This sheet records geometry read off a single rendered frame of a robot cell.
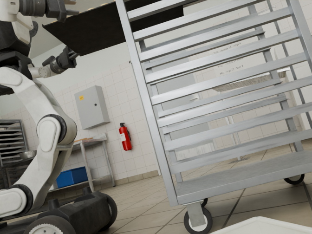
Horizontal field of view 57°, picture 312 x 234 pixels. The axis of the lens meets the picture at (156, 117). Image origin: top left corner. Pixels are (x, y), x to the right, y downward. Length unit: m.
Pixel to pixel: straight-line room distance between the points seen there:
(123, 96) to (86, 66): 1.03
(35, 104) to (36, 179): 0.34
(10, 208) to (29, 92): 0.52
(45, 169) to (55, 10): 0.68
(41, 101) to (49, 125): 0.14
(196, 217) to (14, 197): 0.80
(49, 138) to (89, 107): 4.06
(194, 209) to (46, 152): 0.69
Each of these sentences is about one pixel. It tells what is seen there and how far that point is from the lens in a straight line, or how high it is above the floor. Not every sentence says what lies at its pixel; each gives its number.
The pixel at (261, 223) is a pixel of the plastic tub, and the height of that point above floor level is 0.15.
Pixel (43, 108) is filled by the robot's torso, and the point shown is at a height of 0.65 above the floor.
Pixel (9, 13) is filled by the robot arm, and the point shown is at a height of 0.91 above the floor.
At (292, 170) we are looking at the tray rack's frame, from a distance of 1.09.
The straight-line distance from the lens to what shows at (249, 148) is 1.08.
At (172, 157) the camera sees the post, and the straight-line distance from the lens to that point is 1.49.
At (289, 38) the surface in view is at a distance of 1.19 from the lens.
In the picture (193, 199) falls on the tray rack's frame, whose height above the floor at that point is 0.13.
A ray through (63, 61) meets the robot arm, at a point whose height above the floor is 0.94.
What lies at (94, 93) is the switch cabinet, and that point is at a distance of 5.34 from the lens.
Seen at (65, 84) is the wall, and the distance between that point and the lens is 6.04.
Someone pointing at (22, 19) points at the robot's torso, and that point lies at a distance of 1.67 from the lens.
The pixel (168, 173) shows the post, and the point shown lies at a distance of 1.05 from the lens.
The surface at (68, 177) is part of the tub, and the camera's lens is 5.17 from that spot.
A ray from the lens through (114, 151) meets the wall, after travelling 5.32.
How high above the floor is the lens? 0.30
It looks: 8 degrees up
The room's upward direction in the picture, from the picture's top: 15 degrees counter-clockwise
